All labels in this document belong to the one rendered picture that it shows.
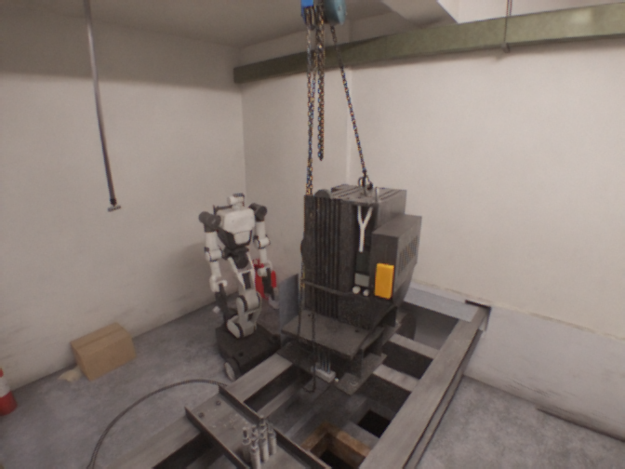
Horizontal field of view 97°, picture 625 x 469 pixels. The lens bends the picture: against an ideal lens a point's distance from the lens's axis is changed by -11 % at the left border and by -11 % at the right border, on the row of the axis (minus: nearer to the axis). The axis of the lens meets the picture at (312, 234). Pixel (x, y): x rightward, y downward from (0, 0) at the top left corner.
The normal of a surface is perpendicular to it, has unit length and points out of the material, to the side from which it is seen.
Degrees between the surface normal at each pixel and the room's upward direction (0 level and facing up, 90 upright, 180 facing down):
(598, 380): 90
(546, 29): 90
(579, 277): 90
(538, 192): 90
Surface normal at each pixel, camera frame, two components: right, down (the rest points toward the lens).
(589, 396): -0.63, 0.23
